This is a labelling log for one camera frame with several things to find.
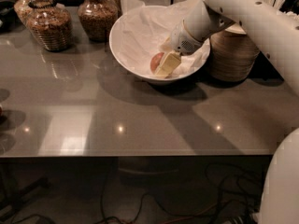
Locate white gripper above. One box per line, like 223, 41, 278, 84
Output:
153, 19, 205, 78

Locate red yellow apple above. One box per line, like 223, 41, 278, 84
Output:
150, 52, 164, 73

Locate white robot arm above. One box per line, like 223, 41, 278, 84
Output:
166, 0, 299, 224

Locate white ceramic bowl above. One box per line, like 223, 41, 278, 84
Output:
108, 5, 211, 85

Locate dark bowl at left edge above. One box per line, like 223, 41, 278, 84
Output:
0, 0, 18, 33

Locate white crumpled paper liner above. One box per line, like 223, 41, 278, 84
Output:
118, 0, 211, 77

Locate front stack of paper bowls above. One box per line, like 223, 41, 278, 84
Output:
206, 24, 260, 82

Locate round glass jar of cereal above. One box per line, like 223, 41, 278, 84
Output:
78, 0, 118, 42

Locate glass jar with black band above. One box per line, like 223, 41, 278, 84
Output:
26, 0, 72, 51

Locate rear left glass jar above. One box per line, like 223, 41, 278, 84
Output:
14, 0, 32, 24

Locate black stand leg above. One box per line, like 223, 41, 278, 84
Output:
0, 163, 50, 223

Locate black floor cables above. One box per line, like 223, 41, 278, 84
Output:
99, 159, 272, 224

